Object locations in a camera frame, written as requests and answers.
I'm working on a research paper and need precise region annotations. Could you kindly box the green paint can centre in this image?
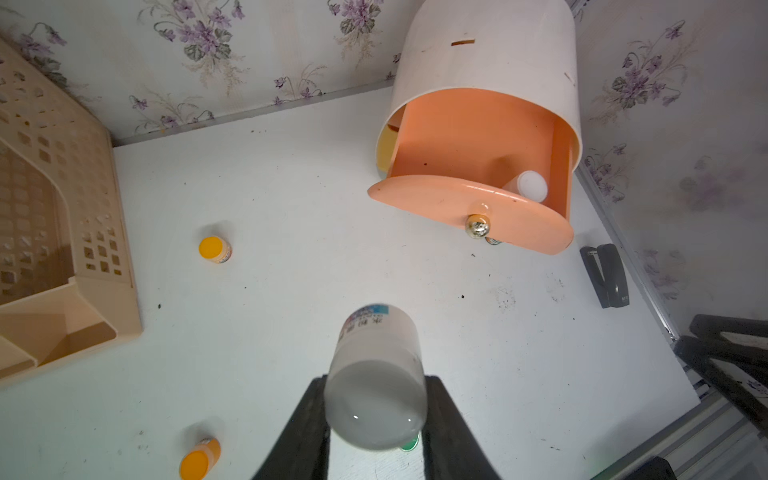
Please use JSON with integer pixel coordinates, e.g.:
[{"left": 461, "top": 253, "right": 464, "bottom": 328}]
[{"left": 400, "top": 434, "right": 420, "bottom": 452}]

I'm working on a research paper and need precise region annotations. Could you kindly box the white oval drawer cabinet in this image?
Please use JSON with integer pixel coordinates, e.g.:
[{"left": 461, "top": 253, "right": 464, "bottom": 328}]
[{"left": 385, "top": 1, "right": 583, "bottom": 176}]

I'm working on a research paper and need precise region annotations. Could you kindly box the white paint can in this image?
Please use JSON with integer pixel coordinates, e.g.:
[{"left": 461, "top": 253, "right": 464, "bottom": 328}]
[
  {"left": 503, "top": 170, "right": 548, "bottom": 203},
  {"left": 324, "top": 303, "right": 428, "bottom": 451}
]

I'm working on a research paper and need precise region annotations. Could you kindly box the pink top drawer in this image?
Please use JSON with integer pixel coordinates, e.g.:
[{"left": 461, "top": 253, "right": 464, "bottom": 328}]
[{"left": 368, "top": 88, "right": 574, "bottom": 255}]

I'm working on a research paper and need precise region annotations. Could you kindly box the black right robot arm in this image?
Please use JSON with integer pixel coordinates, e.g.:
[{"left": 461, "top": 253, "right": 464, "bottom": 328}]
[{"left": 600, "top": 314, "right": 767, "bottom": 479}]

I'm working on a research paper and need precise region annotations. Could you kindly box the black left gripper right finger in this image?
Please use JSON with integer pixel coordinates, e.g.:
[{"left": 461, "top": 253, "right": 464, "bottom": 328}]
[{"left": 421, "top": 376, "right": 500, "bottom": 480}]

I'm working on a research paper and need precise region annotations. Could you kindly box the beige desk file organizer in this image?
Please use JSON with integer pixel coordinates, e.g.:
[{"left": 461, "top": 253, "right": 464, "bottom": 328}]
[{"left": 1, "top": 45, "right": 142, "bottom": 385}]

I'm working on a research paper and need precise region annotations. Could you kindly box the yellow drawer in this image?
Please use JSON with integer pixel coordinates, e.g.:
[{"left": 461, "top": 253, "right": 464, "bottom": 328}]
[{"left": 376, "top": 124, "right": 398, "bottom": 178}]

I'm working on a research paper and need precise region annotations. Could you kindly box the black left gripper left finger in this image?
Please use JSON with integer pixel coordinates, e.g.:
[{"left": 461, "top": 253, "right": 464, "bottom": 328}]
[{"left": 252, "top": 375, "right": 330, "bottom": 480}]

